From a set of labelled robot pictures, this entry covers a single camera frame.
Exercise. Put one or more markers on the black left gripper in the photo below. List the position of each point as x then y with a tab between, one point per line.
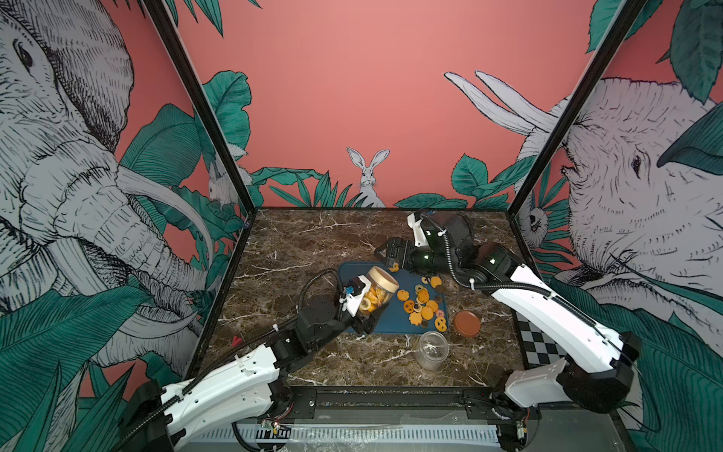
367	322

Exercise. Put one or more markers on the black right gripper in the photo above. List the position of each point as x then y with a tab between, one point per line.
395	252

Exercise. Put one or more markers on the jar with beige lid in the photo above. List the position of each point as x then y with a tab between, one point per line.
383	287

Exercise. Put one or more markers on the orange-brown jar lid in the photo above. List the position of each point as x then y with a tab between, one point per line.
467	324

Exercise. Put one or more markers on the clear jar of cookies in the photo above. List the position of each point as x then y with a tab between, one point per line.
431	350

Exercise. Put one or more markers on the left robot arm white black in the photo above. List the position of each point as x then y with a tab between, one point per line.
250	380

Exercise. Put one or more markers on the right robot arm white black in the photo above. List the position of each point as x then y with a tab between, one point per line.
597	371

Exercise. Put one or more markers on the orange pretzel cookie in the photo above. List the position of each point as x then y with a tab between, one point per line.
409	306

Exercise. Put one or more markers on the teal rectangular tray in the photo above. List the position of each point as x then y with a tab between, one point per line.
395	320

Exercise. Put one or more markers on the orange flower cookie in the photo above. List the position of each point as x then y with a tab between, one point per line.
416	319

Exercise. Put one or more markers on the black white checkerboard plate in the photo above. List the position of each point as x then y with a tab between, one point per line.
538	348

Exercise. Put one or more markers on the black front mounting rail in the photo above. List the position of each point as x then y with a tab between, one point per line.
395	402

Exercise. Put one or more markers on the white slotted cable duct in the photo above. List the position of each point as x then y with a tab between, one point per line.
464	435

